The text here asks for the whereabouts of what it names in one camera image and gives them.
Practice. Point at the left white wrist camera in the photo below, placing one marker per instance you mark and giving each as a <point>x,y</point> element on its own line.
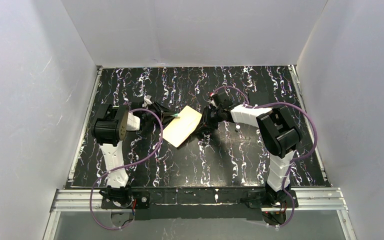
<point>147,99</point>

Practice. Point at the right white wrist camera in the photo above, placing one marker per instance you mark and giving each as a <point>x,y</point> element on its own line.
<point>213,99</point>

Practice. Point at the white glue stick cap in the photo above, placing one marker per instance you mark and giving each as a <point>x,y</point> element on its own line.
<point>237,128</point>

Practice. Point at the cream envelope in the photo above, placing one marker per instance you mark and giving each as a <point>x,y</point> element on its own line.
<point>179,129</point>

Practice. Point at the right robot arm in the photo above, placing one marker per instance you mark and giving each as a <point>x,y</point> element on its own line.
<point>280,136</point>

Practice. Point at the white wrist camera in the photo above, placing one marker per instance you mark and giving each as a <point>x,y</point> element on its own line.
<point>147,99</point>
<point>213,99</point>

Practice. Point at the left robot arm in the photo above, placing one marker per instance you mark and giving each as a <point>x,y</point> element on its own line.
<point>109,128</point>

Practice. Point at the aluminium table frame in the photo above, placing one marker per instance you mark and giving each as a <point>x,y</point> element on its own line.
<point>193,192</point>

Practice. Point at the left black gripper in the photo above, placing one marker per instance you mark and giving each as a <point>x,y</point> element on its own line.
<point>158,112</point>

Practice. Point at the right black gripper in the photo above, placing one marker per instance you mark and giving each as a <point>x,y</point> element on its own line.
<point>207,117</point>

